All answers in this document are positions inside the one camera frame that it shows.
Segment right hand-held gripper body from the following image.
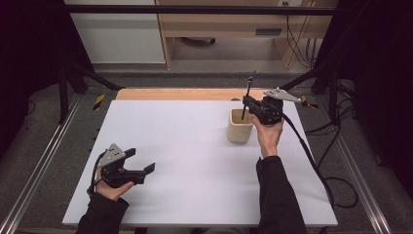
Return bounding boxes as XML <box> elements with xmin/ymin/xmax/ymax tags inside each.
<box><xmin>250</xmin><ymin>86</ymin><xmax>302</xmax><ymax>127</ymax></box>

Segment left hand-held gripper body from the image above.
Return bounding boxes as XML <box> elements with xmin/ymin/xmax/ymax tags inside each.
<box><xmin>96</xmin><ymin>142</ymin><xmax>146</xmax><ymax>189</ymax></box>

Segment black pen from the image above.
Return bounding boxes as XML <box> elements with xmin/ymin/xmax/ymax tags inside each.
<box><xmin>240</xmin><ymin>76</ymin><xmax>254</xmax><ymax>121</ymax></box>

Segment cream square pen holder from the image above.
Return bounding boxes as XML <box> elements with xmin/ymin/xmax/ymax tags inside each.
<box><xmin>227</xmin><ymin>107</ymin><xmax>254</xmax><ymax>145</ymax></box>

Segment person's right hand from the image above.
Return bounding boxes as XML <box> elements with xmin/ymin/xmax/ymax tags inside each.
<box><xmin>250</xmin><ymin>113</ymin><xmax>285</xmax><ymax>159</ymax></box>

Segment person's left hand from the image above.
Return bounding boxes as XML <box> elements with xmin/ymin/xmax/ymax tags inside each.
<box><xmin>94</xmin><ymin>167</ymin><xmax>135</xmax><ymax>202</ymax></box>

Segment yellow-black striped tape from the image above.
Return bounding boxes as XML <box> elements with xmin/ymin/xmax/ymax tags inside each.
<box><xmin>300</xmin><ymin>95</ymin><xmax>319</xmax><ymax>110</ymax></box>
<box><xmin>93</xmin><ymin>94</ymin><xmax>107</xmax><ymax>111</ymax></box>

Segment black metal stand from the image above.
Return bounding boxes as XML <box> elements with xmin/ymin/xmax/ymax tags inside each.
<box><xmin>280</xmin><ymin>60</ymin><xmax>341</xmax><ymax>125</ymax></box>
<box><xmin>57</xmin><ymin>60</ymin><xmax>124</xmax><ymax>125</ymax></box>

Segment light wooden desk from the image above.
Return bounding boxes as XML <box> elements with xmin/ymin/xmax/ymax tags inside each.
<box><xmin>155</xmin><ymin>0</ymin><xmax>339</xmax><ymax>70</ymax></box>

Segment black curtain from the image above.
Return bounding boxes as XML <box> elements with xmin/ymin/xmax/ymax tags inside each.
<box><xmin>0</xmin><ymin>0</ymin><xmax>95</xmax><ymax>161</ymax></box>
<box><xmin>314</xmin><ymin>0</ymin><xmax>413</xmax><ymax>190</ymax></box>

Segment white cabinet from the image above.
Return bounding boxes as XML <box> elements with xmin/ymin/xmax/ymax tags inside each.
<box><xmin>63</xmin><ymin>0</ymin><xmax>167</xmax><ymax>65</ymax></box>

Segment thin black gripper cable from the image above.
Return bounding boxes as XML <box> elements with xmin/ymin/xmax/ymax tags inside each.
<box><xmin>86</xmin><ymin>151</ymin><xmax>107</xmax><ymax>197</ymax></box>

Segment thick black gripper cable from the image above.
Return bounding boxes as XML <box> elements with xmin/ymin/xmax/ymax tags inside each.
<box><xmin>280</xmin><ymin>112</ymin><xmax>360</xmax><ymax>211</ymax></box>

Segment black floor cables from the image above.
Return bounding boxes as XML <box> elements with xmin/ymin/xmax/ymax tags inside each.
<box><xmin>304</xmin><ymin>79</ymin><xmax>357</xmax><ymax>170</ymax></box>

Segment bundle of black cables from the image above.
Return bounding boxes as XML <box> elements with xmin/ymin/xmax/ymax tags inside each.
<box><xmin>284</xmin><ymin>2</ymin><xmax>319</xmax><ymax>68</ymax></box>

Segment aluminium floor rail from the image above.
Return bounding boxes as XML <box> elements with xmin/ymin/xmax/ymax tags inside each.
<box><xmin>0</xmin><ymin>93</ymin><xmax>83</xmax><ymax>234</ymax></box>
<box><xmin>315</xmin><ymin>97</ymin><xmax>394</xmax><ymax>234</ymax></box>

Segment yellow cable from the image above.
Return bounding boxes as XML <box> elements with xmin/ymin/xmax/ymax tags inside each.
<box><xmin>285</xmin><ymin>0</ymin><xmax>317</xmax><ymax>70</ymax></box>

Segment black horizontal frame bar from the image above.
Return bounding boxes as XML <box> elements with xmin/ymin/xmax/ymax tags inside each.
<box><xmin>63</xmin><ymin>4</ymin><xmax>337</xmax><ymax>16</ymax></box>

